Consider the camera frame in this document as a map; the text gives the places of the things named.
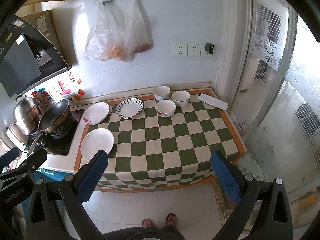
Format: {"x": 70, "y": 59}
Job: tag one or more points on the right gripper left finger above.
{"x": 77, "y": 189}

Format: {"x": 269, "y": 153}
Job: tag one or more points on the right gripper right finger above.
{"x": 240, "y": 190}

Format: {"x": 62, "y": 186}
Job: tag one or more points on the plain white plate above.
{"x": 97, "y": 139}

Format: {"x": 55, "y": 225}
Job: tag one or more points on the white floral plate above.
{"x": 96, "y": 113}

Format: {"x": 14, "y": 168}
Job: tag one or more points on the blue striped white plate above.
{"x": 129, "y": 108}

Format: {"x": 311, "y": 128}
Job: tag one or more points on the plain white bowl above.
{"x": 181, "y": 98}

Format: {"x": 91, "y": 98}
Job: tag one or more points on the white bowl red flowers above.
{"x": 165, "y": 108}

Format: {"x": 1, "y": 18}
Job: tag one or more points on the white bowl heart pattern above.
{"x": 161, "y": 93}

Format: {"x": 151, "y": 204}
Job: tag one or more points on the black induction cooktop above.
{"x": 60, "y": 143}

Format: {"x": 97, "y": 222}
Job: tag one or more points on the stainless steel pot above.
{"x": 27, "y": 114}

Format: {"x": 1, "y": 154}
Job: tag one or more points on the right foot red sandal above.
{"x": 171, "y": 220}

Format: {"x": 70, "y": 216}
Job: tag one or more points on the foot red sandal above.
{"x": 171, "y": 220}
{"x": 146, "y": 223}

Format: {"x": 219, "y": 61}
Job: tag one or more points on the left foot red sandal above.
{"x": 146, "y": 223}

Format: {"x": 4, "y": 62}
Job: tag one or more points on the folded white paper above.
{"x": 213, "y": 101}

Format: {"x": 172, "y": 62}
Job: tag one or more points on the green checkered table mat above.
{"x": 151, "y": 152}

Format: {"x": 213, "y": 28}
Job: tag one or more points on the colourful flower decoration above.
{"x": 41, "y": 95}

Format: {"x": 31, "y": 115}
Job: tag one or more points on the glass sliding door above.
{"x": 277, "y": 106}

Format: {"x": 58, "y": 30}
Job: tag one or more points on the pink toy utensil holder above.
{"x": 64, "y": 88}

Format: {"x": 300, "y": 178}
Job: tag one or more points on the black range hood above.
{"x": 28, "y": 58}

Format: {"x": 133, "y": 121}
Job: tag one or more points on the black plug adapter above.
{"x": 209, "y": 48}

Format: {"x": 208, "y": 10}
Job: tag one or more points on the left clear plastic bag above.
{"x": 105, "y": 38}

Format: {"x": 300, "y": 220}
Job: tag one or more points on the clear plastic bag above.
{"x": 105, "y": 38}
{"x": 136, "y": 39}

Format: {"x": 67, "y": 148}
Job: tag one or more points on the right clear plastic bag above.
{"x": 136, "y": 39}

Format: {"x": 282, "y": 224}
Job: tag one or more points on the tomato wall decoration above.
{"x": 81, "y": 92}

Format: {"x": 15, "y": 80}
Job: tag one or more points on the white wall socket panel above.
{"x": 190, "y": 50}

